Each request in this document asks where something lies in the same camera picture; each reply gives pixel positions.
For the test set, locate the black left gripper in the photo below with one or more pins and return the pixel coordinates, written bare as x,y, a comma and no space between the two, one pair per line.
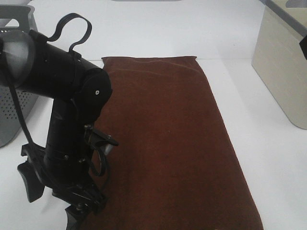
65,162

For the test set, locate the brown towel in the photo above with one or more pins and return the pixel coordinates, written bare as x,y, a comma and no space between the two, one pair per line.
175,167

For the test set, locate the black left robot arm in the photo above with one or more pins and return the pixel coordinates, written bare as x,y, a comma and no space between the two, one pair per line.
30,63

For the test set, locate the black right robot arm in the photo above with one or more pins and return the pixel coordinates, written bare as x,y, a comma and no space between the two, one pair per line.
303,45

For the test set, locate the grey perforated plastic basket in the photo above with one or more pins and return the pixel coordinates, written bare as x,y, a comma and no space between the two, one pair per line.
14,17

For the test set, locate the beige plastic storage bin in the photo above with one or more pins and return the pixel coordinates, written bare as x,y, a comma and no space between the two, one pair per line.
279,60

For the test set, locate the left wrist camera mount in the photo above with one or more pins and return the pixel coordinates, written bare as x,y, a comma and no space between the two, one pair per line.
98,140

